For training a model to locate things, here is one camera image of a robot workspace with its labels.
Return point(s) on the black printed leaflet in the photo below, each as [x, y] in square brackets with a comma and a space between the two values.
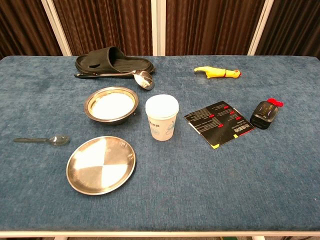
[220, 125]

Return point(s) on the white table frame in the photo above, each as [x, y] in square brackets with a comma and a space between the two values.
[160, 235]

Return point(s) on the black rubber slipper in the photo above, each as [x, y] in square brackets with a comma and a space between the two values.
[98, 60]

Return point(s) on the yellow rubber chicken toy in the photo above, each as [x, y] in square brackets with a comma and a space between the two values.
[215, 72]

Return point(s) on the soy sauce bottle red cap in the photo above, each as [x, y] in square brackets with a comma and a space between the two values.
[262, 115]

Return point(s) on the white partition frame post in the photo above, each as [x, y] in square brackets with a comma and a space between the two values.
[260, 27]
[58, 27]
[158, 27]

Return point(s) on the dark brown pleated curtain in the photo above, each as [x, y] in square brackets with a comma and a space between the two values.
[22, 27]
[295, 27]
[212, 27]
[110, 22]

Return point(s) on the round metal bowl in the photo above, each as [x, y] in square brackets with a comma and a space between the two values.
[100, 166]

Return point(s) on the blue table cloth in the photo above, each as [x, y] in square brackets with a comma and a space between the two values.
[200, 187]

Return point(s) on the steel bowl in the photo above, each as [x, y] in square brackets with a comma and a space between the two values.
[111, 120]

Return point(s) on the white paper cup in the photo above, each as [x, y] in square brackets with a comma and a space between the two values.
[162, 125]

